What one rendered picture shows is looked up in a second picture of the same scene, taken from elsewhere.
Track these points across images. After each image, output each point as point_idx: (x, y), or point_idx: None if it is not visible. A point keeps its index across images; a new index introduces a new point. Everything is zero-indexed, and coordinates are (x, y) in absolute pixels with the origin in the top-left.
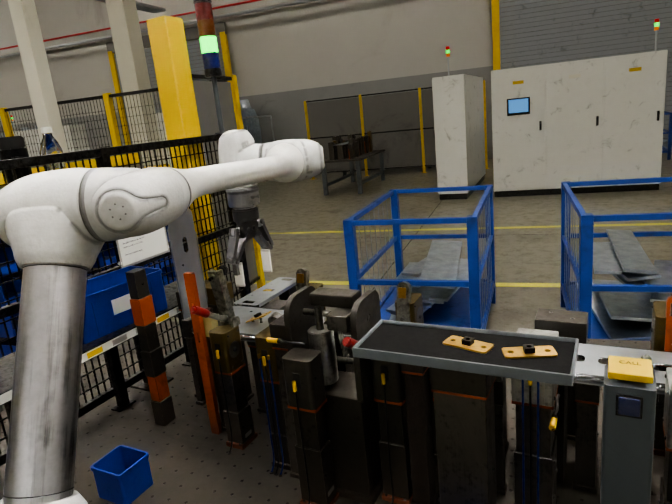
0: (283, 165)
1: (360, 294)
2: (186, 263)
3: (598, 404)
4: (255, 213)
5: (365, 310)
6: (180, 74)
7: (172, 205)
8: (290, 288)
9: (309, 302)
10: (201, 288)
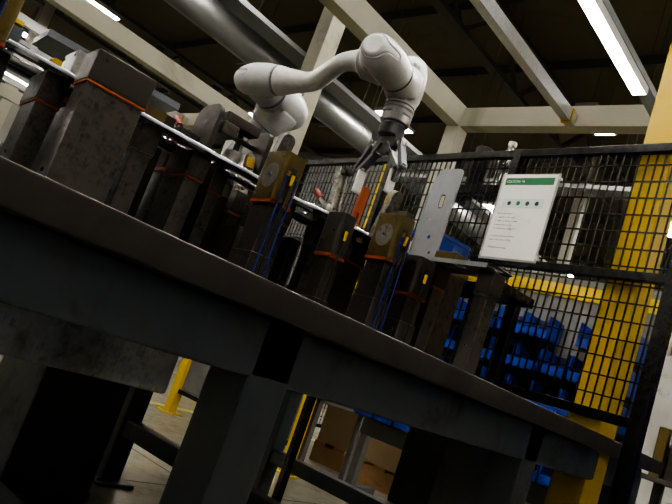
0: (337, 56)
1: (228, 113)
2: (433, 218)
3: (19, 104)
4: (382, 125)
5: (206, 114)
6: (671, 76)
7: (248, 73)
8: (481, 275)
9: (260, 144)
10: (434, 249)
